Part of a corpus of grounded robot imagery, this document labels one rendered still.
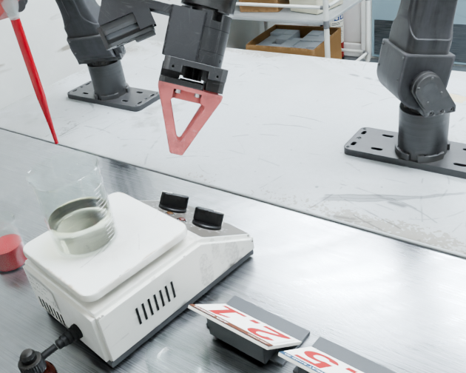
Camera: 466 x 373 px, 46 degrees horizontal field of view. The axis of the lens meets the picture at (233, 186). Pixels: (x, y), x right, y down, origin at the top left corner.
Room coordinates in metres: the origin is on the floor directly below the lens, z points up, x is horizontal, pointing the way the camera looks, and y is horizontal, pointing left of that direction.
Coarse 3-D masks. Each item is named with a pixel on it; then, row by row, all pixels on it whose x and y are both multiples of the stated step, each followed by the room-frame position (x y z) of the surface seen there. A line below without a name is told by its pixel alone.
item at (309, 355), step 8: (288, 352) 0.30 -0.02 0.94; (296, 352) 0.30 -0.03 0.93; (304, 352) 0.31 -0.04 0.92; (312, 352) 0.31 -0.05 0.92; (304, 360) 0.29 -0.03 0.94; (312, 360) 0.29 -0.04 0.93; (320, 360) 0.30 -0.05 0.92; (328, 360) 0.30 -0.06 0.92; (336, 360) 0.30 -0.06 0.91; (320, 368) 0.28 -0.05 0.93; (328, 368) 0.28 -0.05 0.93; (336, 368) 0.29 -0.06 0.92; (344, 368) 0.29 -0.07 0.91
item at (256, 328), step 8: (216, 304) 0.38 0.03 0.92; (216, 312) 0.36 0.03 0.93; (224, 312) 0.36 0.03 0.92; (232, 312) 0.37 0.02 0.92; (240, 312) 0.38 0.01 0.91; (232, 320) 0.35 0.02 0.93; (240, 320) 0.35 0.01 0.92; (248, 320) 0.36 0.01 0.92; (256, 320) 0.36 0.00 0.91; (248, 328) 0.34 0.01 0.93; (256, 328) 0.34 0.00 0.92; (264, 328) 0.35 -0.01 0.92; (264, 336) 0.32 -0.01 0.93; (272, 336) 0.33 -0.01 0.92; (280, 336) 0.33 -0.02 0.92
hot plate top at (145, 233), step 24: (120, 192) 0.50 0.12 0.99; (120, 216) 0.46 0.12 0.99; (144, 216) 0.45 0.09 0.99; (168, 216) 0.44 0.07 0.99; (48, 240) 0.43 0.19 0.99; (120, 240) 0.42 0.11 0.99; (144, 240) 0.41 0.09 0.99; (168, 240) 0.40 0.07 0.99; (48, 264) 0.40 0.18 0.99; (72, 264) 0.39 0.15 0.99; (96, 264) 0.38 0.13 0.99; (120, 264) 0.38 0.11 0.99; (144, 264) 0.38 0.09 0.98; (72, 288) 0.36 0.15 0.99; (96, 288) 0.35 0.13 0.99
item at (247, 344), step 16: (208, 304) 0.38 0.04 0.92; (224, 304) 0.39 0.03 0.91; (240, 304) 0.39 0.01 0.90; (208, 320) 0.36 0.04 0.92; (272, 320) 0.36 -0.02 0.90; (224, 336) 0.35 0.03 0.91; (240, 336) 0.33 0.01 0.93; (288, 336) 0.34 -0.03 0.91; (304, 336) 0.34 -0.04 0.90; (256, 352) 0.32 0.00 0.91; (272, 352) 0.32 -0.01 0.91
